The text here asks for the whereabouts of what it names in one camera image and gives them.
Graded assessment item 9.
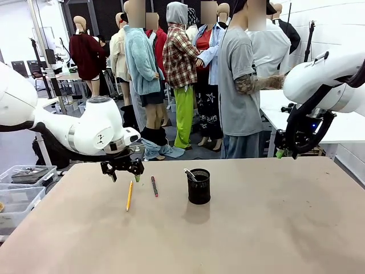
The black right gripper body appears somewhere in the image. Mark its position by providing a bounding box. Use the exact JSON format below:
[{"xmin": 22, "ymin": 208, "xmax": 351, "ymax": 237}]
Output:
[{"xmin": 286, "ymin": 112, "xmax": 329, "ymax": 152}]

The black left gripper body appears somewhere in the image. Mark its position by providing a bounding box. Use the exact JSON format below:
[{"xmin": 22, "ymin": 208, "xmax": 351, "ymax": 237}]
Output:
[{"xmin": 107, "ymin": 150, "xmax": 135, "ymax": 171}]

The tattooed person forearm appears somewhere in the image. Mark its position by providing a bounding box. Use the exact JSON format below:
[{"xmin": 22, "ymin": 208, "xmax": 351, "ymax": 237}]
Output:
[{"xmin": 234, "ymin": 74, "xmax": 287, "ymax": 96}]

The red and black pen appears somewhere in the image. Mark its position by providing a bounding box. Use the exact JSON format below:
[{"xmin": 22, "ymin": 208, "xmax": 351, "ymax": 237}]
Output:
[{"xmin": 151, "ymin": 175, "xmax": 160, "ymax": 198}]

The silver black pen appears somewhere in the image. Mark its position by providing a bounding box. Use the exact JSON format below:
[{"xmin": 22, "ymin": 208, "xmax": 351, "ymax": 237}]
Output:
[{"xmin": 183, "ymin": 168, "xmax": 198, "ymax": 183}]

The black mesh pen holder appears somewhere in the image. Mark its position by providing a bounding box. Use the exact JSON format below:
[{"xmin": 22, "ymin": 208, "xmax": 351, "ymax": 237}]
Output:
[{"xmin": 187, "ymin": 168, "xmax": 212, "ymax": 206}]

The yellow pencil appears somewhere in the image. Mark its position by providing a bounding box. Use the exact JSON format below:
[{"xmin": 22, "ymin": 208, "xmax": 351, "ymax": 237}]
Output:
[{"xmin": 125, "ymin": 180, "xmax": 134, "ymax": 212}]

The white side table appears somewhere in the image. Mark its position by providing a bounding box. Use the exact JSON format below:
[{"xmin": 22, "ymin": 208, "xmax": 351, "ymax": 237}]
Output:
[{"xmin": 258, "ymin": 89, "xmax": 365, "ymax": 160}]

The blue cloth on floor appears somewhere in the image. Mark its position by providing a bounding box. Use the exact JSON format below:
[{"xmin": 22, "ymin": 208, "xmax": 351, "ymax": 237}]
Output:
[{"xmin": 141, "ymin": 138, "xmax": 185, "ymax": 162}]

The person in grey t-shirt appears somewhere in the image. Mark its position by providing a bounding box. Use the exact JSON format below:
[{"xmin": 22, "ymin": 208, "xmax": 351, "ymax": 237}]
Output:
[{"xmin": 217, "ymin": 0, "xmax": 277, "ymax": 160}]

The clear bin with dark contents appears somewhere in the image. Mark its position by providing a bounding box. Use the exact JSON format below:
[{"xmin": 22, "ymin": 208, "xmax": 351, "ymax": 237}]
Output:
[{"xmin": 0, "ymin": 164, "xmax": 59, "ymax": 188}]

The black tripod stand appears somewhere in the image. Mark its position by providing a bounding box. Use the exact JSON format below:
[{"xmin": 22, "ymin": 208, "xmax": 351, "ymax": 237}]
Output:
[{"xmin": 303, "ymin": 19, "xmax": 318, "ymax": 63}]

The white background work table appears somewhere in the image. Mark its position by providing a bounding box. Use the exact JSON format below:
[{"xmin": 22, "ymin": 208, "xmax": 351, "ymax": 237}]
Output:
[{"xmin": 42, "ymin": 71, "xmax": 90, "ymax": 115}]

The clear empty plastic bin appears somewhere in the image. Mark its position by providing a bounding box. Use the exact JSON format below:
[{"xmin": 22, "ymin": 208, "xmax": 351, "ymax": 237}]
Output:
[{"xmin": 0, "ymin": 186, "xmax": 47, "ymax": 236}]

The mannequin in blue fleece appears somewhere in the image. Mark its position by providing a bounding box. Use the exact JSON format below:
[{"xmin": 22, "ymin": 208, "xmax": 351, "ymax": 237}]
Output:
[{"xmin": 123, "ymin": 0, "xmax": 169, "ymax": 160}]

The mannequin in blue shirt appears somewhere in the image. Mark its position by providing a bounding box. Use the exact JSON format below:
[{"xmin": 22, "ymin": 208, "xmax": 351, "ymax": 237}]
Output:
[{"xmin": 193, "ymin": 1, "xmax": 226, "ymax": 152}]

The mannequin in black jacket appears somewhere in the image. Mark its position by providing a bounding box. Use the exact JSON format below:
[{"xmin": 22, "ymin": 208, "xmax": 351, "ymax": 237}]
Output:
[{"xmin": 270, "ymin": 2, "xmax": 302, "ymax": 58}]

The mannequin in cream jacket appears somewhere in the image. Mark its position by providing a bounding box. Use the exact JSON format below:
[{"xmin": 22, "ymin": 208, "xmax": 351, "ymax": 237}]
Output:
[{"xmin": 109, "ymin": 11, "xmax": 132, "ymax": 107}]

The mannequin in maroon sweater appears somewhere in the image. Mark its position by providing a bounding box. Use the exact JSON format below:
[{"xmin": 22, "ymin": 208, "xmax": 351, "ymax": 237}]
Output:
[{"xmin": 68, "ymin": 15, "xmax": 108, "ymax": 99}]

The mannequin in plaid shirt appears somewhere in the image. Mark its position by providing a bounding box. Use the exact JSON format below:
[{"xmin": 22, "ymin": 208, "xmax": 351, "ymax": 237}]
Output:
[{"xmin": 161, "ymin": 1, "xmax": 201, "ymax": 150}]

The mannequin in red jacket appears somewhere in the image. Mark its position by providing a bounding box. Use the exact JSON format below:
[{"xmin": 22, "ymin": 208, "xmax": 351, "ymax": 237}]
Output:
[{"xmin": 145, "ymin": 12, "xmax": 168, "ymax": 83}]

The black light stand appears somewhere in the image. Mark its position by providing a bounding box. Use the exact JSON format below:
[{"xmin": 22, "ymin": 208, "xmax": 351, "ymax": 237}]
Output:
[{"xmin": 29, "ymin": 37, "xmax": 54, "ymax": 100}]

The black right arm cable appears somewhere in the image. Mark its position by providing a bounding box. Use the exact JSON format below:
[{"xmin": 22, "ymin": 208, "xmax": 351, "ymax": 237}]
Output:
[{"xmin": 284, "ymin": 72, "xmax": 336, "ymax": 160}]

